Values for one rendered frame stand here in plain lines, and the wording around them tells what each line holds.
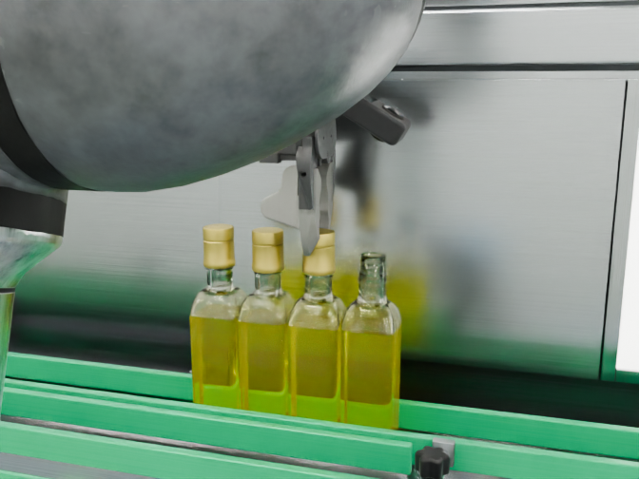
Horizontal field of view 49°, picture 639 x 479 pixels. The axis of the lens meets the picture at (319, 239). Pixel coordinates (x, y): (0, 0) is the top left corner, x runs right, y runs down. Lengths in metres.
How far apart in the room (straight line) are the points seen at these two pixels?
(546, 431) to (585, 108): 0.35
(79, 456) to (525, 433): 0.47
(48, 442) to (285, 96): 0.63
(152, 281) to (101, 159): 0.80
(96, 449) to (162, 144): 0.58
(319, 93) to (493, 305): 0.65
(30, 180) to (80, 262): 0.82
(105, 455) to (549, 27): 0.64
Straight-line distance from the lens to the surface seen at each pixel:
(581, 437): 0.82
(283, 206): 0.72
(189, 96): 0.21
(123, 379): 0.94
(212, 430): 0.79
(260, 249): 0.75
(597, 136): 0.83
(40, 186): 0.26
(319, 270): 0.73
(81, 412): 0.87
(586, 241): 0.84
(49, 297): 1.12
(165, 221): 0.99
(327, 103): 0.24
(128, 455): 0.76
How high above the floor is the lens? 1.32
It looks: 13 degrees down
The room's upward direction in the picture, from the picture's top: straight up
